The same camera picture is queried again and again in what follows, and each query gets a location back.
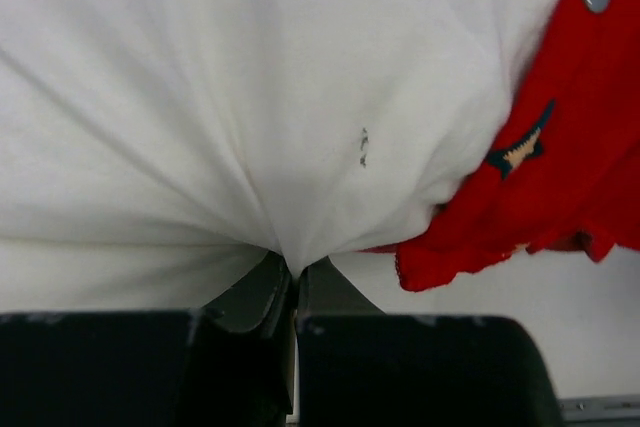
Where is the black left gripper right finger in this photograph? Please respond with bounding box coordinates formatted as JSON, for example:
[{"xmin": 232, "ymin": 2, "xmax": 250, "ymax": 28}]
[{"xmin": 296, "ymin": 258, "xmax": 564, "ymax": 427}]

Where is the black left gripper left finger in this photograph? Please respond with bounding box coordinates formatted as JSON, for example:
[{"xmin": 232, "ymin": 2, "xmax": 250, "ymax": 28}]
[{"xmin": 1, "ymin": 253, "xmax": 293, "ymax": 426}]

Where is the white pillow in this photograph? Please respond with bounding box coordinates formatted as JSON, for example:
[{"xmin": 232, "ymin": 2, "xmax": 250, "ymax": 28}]
[{"xmin": 1, "ymin": 0, "xmax": 558, "ymax": 311}]

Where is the red printed pillowcase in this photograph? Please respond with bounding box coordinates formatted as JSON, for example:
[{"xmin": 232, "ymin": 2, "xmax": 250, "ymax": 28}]
[{"xmin": 362, "ymin": 0, "xmax": 639, "ymax": 292}]

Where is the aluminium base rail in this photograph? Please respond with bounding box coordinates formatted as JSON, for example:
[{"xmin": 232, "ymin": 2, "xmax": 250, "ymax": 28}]
[{"xmin": 558, "ymin": 394, "xmax": 640, "ymax": 427}]

